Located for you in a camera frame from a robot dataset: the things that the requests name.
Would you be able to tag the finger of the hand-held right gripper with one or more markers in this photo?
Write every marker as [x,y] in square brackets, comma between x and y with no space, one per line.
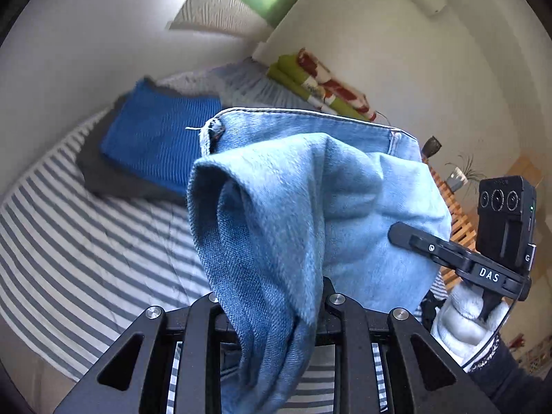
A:
[425,246]

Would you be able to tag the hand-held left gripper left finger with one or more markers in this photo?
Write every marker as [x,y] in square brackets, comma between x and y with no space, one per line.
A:
[202,315]

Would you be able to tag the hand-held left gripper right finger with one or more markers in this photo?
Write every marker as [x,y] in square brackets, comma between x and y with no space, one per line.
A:
[340,315]

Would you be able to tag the black yellow garment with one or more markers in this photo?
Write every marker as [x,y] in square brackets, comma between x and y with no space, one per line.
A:
[427,310]

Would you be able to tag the light blue denim pants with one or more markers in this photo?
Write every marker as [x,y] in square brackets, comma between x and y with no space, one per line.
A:
[302,189]

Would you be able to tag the person's right forearm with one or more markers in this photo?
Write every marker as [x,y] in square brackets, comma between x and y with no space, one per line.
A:
[509,379]

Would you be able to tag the dark grey folded pants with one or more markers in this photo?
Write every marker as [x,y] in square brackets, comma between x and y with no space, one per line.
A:
[112,185]

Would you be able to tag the blue striped folded pants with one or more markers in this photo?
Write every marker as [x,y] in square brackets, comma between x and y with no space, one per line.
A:
[146,138]

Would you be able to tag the person's right hand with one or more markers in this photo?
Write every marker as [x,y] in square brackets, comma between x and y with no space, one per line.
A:
[457,323]

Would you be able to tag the wooden door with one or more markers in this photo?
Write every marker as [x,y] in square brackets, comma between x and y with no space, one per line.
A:
[524,168]

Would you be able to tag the potted plant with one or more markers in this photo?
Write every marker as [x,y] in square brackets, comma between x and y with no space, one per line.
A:
[457,179]

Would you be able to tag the dark vase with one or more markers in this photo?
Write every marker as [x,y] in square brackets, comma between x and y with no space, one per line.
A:
[431,149]

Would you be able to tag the patterned rug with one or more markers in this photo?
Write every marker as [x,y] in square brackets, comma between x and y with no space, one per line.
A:
[534,353]

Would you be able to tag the blue white striped bed quilt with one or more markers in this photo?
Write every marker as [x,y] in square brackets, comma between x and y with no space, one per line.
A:
[86,246]

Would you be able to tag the red white folded blanket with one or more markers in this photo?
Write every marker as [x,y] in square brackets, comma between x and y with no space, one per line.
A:
[340,88]

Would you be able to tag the green folded blanket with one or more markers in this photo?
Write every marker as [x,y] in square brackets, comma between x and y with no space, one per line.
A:
[284,67]

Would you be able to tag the wooden slatted rail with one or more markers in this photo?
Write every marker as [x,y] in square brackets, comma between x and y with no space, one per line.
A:
[459,224]

